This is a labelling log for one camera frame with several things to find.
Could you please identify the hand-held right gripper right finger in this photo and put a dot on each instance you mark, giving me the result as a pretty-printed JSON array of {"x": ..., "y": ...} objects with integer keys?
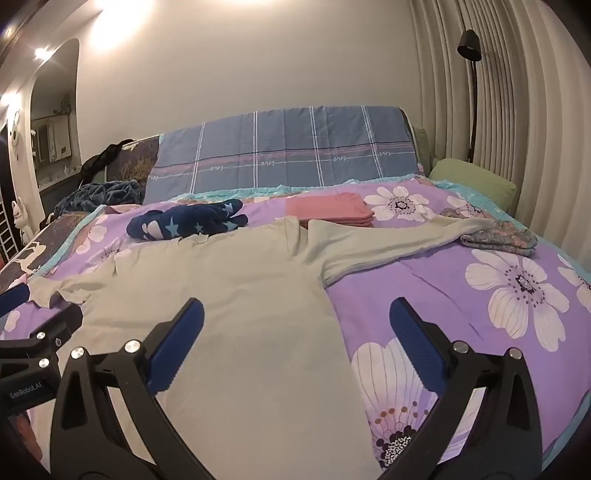
[{"x": 415, "y": 341}]

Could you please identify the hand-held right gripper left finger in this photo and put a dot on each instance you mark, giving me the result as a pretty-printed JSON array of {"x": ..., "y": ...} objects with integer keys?
[{"x": 178, "y": 346}]

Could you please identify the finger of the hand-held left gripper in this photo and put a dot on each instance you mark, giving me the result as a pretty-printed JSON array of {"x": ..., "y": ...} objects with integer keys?
[
  {"x": 13, "y": 299},
  {"x": 55, "y": 327}
]

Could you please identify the pale long-sleeve shirt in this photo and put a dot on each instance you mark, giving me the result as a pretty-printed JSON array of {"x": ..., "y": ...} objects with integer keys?
[{"x": 240, "y": 300}]

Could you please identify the pink folded clothes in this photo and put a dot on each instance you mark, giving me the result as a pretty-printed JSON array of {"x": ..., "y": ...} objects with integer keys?
[{"x": 323, "y": 207}]

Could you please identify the purple floral blanket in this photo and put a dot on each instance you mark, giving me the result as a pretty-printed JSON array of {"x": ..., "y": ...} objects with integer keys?
[{"x": 415, "y": 277}]

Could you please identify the brown patterned bed cover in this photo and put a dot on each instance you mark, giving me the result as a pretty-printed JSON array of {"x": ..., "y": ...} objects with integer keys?
[{"x": 41, "y": 240}]

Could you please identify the white ladder rack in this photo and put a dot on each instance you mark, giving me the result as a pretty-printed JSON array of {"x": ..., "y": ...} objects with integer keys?
[{"x": 8, "y": 230}]

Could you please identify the white cat figurine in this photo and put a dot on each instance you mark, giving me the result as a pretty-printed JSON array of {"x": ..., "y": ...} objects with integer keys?
[{"x": 22, "y": 219}]

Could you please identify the navy star-patterned garment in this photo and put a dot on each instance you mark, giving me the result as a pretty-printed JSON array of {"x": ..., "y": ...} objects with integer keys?
[{"x": 184, "y": 221}]

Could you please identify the grey floral folded garment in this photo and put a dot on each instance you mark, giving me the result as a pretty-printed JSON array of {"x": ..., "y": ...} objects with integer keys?
[{"x": 503, "y": 240}]

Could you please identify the dark blue fleece blanket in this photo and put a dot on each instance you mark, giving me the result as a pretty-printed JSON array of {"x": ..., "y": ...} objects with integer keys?
[{"x": 101, "y": 194}]

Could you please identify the black garment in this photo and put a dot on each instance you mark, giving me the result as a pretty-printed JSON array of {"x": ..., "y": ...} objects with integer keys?
[{"x": 99, "y": 161}]

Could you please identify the green pillow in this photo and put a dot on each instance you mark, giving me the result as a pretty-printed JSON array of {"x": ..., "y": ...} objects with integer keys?
[{"x": 471, "y": 182}]

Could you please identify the dark floral cover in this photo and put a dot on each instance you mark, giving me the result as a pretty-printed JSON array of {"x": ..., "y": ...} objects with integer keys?
[{"x": 134, "y": 166}]

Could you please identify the cream pleated curtain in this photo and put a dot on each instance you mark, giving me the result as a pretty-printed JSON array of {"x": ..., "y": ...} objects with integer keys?
[{"x": 517, "y": 115}]

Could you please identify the black floor lamp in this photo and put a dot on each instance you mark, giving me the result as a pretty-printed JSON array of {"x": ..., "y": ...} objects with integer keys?
[{"x": 470, "y": 46}]

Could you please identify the white wall ornament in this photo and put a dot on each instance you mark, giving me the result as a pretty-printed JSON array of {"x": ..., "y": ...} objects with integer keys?
[{"x": 14, "y": 134}]

